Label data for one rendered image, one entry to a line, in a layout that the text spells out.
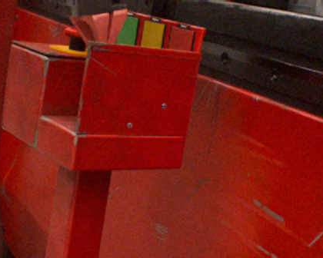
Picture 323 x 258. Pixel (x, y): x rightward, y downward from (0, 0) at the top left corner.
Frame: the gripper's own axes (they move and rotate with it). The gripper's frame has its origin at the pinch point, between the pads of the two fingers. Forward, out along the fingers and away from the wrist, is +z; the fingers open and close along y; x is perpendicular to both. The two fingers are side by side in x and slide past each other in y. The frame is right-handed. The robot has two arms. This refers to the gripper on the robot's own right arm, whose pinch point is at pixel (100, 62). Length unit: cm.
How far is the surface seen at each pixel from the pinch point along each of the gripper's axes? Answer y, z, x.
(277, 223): 12.7, 19.2, -17.0
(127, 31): 10.7, -0.4, 10.6
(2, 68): 31, 28, 107
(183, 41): 10.8, -1.0, -2.3
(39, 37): 31, 15, 82
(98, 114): -3.8, 4.4, -5.2
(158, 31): 10.9, -1.5, 3.3
